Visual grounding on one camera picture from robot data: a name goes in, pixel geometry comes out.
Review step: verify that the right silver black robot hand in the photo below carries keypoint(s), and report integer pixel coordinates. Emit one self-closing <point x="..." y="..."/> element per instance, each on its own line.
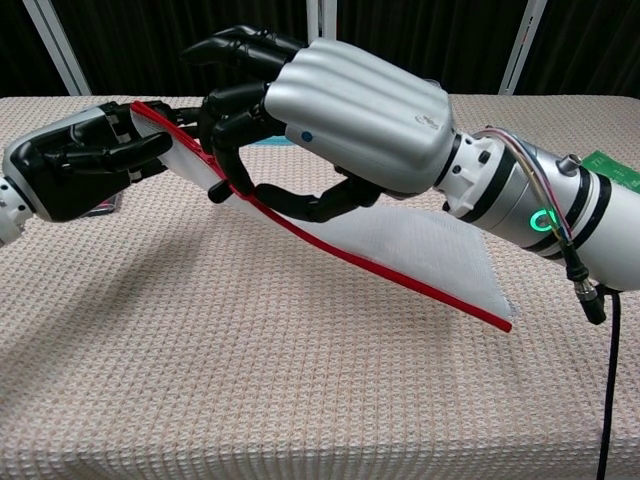
<point x="360" y="115"/>

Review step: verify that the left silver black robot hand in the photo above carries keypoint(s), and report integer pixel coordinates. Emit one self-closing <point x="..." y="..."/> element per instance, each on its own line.
<point x="75" y="170"/>

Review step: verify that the clear mesh zipper pouch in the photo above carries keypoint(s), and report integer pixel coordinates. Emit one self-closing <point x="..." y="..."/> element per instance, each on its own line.
<point x="425" y="250"/>

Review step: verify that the red ink pad case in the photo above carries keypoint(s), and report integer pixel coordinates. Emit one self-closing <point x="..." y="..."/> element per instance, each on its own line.
<point x="112" y="205"/>

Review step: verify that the blue plastic container lid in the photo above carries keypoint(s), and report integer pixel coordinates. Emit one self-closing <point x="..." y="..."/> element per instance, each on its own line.
<point x="272" y="142"/>

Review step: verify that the black pleated curtain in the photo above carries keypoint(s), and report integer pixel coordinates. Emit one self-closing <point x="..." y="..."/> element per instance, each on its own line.
<point x="125" y="50"/>

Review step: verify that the green foil packet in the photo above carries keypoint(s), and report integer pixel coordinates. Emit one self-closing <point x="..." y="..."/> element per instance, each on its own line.
<point x="620" y="172"/>

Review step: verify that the beige waffle-weave tablecloth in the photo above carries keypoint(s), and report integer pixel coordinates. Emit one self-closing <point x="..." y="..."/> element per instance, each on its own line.
<point x="250" y="375"/>

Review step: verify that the grey metal frame post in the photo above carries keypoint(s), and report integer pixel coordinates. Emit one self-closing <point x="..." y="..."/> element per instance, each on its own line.
<point x="60" y="50"/>
<point x="520" y="50"/>
<point x="314" y="15"/>

